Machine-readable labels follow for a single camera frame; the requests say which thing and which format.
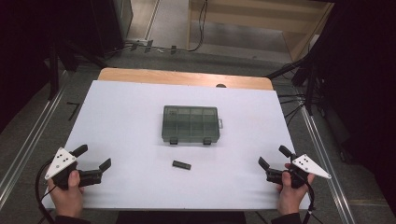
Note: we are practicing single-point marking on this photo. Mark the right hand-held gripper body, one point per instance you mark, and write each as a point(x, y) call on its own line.
point(308, 165)

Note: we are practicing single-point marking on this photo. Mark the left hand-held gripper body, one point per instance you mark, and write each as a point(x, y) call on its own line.
point(60, 163)

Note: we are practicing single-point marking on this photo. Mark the small black bar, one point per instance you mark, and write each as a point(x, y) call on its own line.
point(181, 165)

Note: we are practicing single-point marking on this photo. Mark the clear grey compartment box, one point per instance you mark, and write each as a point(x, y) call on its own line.
point(190, 124)

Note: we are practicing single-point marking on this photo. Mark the person's left hand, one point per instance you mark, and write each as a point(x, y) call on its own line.
point(69, 199)

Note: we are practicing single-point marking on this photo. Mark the person's right hand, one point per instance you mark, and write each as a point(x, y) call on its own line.
point(289, 199)

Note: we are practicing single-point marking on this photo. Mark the white board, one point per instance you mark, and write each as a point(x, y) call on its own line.
point(124, 130)

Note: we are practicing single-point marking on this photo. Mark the black metal stand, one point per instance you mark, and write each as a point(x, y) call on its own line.
point(309, 84)
point(54, 71)

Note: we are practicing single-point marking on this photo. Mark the person's dark clothing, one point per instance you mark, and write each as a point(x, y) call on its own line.
point(180, 218)

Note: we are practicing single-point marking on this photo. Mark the wooden table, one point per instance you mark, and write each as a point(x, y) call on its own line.
point(155, 76)

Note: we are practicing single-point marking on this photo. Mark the dark cabinet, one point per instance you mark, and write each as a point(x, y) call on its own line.
point(107, 25)

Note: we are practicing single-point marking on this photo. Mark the wooden shelf unit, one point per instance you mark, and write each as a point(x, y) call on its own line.
point(249, 21)

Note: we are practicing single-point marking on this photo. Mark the metal floor rail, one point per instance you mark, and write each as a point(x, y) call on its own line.
point(327, 168)
point(28, 146)

